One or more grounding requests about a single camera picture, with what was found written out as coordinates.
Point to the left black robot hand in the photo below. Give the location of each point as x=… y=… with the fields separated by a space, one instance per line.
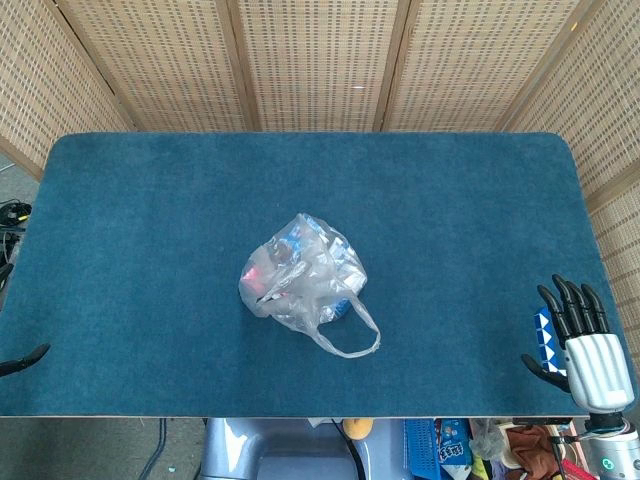
x=25 y=361

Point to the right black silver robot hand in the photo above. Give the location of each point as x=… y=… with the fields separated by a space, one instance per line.
x=597 y=370

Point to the clear plastic shopping bag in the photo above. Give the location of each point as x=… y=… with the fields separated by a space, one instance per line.
x=300 y=280

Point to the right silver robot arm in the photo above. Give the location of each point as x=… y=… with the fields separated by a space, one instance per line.
x=615 y=455

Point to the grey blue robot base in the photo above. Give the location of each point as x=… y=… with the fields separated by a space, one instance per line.
x=240 y=450

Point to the blue white snake puzzle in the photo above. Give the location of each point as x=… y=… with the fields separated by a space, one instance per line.
x=547 y=340

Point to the brown cloth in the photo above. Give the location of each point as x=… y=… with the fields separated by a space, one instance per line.
x=530 y=447

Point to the crumpled clear plastic wrap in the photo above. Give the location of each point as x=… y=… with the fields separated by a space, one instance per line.
x=487 y=437

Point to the blue snack packet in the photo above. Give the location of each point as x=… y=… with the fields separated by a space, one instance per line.
x=452 y=447

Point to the blue carpet table mat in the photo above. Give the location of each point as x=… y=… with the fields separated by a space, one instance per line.
x=150 y=250

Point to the blue plastic basket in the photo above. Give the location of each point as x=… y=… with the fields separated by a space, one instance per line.
x=422 y=447

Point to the pink packet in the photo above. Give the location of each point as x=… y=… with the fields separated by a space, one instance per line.
x=254 y=276

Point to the woven rattan screen panel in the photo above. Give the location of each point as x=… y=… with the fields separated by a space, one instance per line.
x=40 y=90
x=165 y=65
x=460 y=65
x=315 y=65
x=600 y=125

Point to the orange round fruit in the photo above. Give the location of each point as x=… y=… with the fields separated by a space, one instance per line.
x=357 y=429

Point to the blue white drink can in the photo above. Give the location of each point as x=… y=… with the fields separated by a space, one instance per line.
x=342 y=306

